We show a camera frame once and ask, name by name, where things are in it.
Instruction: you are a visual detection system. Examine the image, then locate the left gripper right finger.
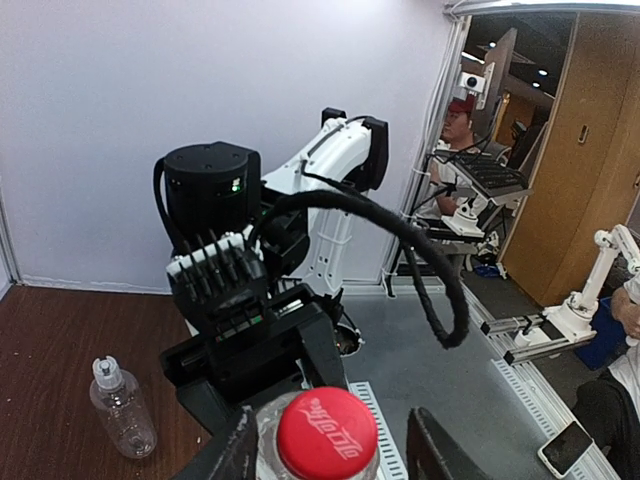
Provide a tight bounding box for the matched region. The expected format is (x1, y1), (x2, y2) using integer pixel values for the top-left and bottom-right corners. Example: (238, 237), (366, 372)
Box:
(406, 407), (490, 480)

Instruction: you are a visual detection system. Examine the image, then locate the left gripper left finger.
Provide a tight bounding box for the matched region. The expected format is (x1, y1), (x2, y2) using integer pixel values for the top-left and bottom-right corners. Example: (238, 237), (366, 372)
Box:
(173, 406), (259, 480)

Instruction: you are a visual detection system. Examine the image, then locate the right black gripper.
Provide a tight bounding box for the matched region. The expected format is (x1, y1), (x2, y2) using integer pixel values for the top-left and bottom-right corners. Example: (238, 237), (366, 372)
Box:
(160, 284), (348, 437)

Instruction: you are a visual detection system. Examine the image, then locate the clear cola bottle red label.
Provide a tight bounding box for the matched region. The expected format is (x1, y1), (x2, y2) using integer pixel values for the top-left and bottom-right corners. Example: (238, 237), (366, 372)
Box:
(256, 387), (380, 480)

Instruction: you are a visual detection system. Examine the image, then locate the red bottle cap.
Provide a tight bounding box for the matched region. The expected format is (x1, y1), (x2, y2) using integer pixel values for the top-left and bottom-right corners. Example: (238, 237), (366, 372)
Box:
(275, 387), (379, 479)

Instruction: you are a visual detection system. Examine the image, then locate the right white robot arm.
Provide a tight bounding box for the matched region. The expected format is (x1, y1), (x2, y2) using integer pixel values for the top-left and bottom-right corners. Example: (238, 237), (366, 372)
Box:
(153, 108), (389, 434)

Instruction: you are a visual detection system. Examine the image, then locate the small white robot arm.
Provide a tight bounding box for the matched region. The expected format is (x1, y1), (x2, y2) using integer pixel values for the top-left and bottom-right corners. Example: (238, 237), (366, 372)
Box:
(481, 224), (639, 479)

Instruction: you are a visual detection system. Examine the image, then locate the clear plastic bottle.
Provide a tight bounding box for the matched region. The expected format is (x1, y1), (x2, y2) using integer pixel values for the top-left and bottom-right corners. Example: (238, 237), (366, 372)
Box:
(89, 355), (157, 459)

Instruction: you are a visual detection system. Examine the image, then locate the white smartphone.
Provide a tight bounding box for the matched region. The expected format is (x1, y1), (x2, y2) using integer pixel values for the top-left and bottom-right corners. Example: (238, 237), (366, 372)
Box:
(537, 421), (594, 479)

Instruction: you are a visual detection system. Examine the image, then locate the person in white shirt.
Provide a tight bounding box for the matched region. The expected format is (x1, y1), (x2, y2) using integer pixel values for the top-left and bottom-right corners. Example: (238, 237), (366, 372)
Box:
(572, 277), (640, 480)

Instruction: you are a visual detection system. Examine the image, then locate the person with red cap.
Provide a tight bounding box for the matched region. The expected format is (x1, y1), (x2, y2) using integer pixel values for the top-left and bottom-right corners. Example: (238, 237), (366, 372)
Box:
(415, 94), (480, 227)

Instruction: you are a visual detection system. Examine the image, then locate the wooden cabinet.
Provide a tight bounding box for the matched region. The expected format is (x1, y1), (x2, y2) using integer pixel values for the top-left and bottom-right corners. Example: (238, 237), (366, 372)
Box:
(502, 13), (639, 306)

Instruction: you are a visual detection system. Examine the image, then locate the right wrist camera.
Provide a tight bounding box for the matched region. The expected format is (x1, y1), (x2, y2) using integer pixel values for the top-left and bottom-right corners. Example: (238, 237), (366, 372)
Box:
(166, 227), (269, 343)

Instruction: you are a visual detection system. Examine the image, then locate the right black braided cable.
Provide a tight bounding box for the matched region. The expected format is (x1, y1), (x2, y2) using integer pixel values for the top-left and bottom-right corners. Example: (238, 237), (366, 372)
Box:
(259, 189), (471, 349)

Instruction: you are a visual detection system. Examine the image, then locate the white mounted camera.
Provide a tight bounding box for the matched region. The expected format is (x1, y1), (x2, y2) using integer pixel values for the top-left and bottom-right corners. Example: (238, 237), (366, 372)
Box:
(453, 62), (495, 110)

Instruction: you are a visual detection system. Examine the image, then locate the right aluminium frame post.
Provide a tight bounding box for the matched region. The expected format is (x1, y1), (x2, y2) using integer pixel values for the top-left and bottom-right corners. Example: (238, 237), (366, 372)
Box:
(382, 0), (474, 299)

